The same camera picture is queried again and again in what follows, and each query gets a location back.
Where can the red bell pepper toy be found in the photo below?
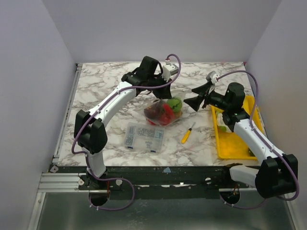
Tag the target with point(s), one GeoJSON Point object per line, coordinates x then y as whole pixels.
{"type": "Point", "coordinates": [161, 121]}

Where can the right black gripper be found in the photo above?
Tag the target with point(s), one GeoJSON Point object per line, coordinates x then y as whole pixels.
{"type": "Point", "coordinates": [204, 95]}

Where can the clear screw organizer box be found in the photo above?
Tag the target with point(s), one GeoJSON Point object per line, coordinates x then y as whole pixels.
{"type": "Point", "coordinates": [144, 137]}

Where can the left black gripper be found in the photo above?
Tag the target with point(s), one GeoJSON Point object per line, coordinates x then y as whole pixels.
{"type": "Point", "coordinates": [165, 93]}

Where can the yellow handle screwdriver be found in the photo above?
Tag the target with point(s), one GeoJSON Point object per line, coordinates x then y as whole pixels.
{"type": "Point", "coordinates": [187, 134]}

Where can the yellow plastic tray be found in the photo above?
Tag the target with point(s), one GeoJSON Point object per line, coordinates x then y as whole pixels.
{"type": "Point", "coordinates": [230, 146]}

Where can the clear zip top bag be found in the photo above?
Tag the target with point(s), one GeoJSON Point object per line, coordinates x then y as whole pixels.
{"type": "Point", "coordinates": [159, 102]}

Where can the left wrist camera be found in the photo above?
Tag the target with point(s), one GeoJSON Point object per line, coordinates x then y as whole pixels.
{"type": "Point", "coordinates": [169, 70]}

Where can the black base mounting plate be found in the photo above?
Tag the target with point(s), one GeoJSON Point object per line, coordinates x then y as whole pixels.
{"type": "Point", "coordinates": [152, 182]}

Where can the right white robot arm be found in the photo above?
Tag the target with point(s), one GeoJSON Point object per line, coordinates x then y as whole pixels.
{"type": "Point", "coordinates": [277, 174]}

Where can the white cauliflower toy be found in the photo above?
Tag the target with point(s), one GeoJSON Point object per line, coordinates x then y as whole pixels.
{"type": "Point", "coordinates": [220, 123]}

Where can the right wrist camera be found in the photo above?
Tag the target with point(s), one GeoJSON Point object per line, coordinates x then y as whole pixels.
{"type": "Point", "coordinates": [212, 77]}

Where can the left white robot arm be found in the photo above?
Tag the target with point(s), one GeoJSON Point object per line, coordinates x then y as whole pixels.
{"type": "Point", "coordinates": [90, 126]}

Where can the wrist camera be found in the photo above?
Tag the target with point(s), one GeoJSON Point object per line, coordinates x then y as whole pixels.
{"type": "Point", "coordinates": [212, 77]}
{"type": "Point", "coordinates": [169, 70]}

